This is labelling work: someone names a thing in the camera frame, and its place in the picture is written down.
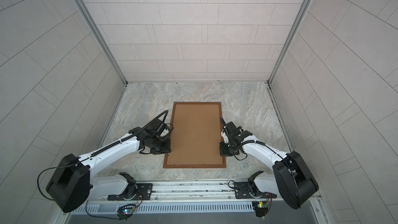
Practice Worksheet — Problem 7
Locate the brown wooden picture frame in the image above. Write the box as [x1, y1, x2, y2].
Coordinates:
[163, 101, 227, 169]

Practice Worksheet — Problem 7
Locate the brown cardboard backing board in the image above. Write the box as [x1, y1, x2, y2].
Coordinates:
[166, 103, 224, 166]

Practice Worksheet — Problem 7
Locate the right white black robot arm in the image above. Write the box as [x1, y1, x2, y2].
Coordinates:
[220, 119, 319, 209]

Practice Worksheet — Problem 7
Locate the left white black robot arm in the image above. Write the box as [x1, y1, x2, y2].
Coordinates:
[41, 111, 174, 213]

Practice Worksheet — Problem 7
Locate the right controller circuit board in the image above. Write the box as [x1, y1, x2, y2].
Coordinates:
[252, 201, 270, 218]

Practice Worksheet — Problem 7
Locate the controller circuit board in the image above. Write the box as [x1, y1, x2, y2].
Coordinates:
[117, 204, 136, 220]
[252, 201, 270, 218]

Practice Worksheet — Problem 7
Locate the left controller circuit board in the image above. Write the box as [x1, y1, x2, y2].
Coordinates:
[117, 204, 136, 220]

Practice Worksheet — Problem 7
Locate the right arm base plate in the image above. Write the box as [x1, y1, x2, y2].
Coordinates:
[233, 181, 277, 199]

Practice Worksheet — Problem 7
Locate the aluminium mounting rail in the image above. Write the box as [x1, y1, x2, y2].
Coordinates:
[62, 178, 322, 206]

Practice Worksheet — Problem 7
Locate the left corner aluminium post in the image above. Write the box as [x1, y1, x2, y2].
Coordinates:
[73, 0, 128, 86]

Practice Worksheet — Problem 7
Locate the corner aluminium post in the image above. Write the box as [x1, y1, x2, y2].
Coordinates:
[268, 0, 312, 85]
[73, 0, 128, 86]

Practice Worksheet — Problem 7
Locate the right corner aluminium post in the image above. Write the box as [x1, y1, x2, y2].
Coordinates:
[268, 0, 312, 85]

